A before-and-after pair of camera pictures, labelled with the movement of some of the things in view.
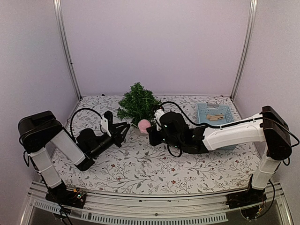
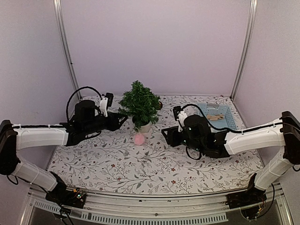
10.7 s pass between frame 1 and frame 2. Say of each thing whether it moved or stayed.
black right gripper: moved
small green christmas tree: stayed
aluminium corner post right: stayed
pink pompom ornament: moved
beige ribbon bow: stayed
